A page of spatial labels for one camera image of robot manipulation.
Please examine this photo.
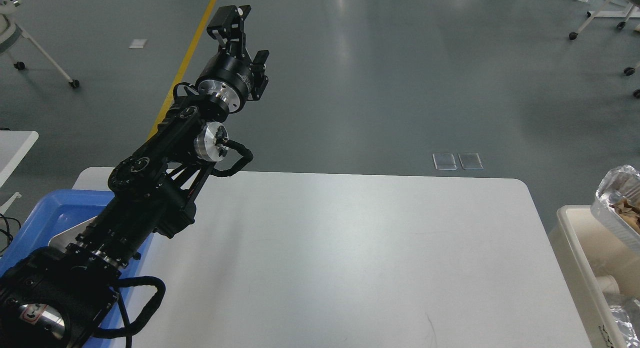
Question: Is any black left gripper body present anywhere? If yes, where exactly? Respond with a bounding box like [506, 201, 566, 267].
[195, 48, 257, 114]

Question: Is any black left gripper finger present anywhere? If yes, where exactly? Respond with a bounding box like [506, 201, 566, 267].
[246, 50, 270, 101]
[206, 5, 252, 61]

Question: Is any aluminium foil tray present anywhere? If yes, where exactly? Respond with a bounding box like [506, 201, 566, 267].
[590, 165, 640, 255]

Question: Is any stainless steel rectangular container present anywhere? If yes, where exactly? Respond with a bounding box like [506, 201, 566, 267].
[48, 216, 97, 253]

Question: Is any brown paper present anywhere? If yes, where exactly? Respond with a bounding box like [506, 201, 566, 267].
[610, 197, 640, 234]

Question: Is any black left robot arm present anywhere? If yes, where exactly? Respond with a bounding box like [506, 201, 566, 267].
[1, 5, 270, 347]

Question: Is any clear floor plate left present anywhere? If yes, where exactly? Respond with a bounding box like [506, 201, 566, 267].
[432, 152, 458, 171]

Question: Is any clear floor plate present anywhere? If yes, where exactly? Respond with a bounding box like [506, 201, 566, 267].
[432, 152, 458, 171]
[458, 152, 484, 170]

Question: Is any blue plastic tray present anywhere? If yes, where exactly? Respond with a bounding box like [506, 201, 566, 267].
[0, 190, 153, 347]

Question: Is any white side table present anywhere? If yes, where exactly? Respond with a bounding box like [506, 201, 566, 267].
[0, 130, 39, 186]

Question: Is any clear floor plate right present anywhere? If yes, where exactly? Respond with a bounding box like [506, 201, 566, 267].
[458, 152, 484, 170]

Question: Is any cream plastic bin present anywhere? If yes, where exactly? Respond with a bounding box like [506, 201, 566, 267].
[548, 206, 640, 347]

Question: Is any white cup in bin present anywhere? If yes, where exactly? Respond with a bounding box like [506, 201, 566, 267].
[595, 275, 620, 294]

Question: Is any crumpled foil in bin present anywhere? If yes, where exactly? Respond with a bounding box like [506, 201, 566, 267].
[603, 293, 640, 347]

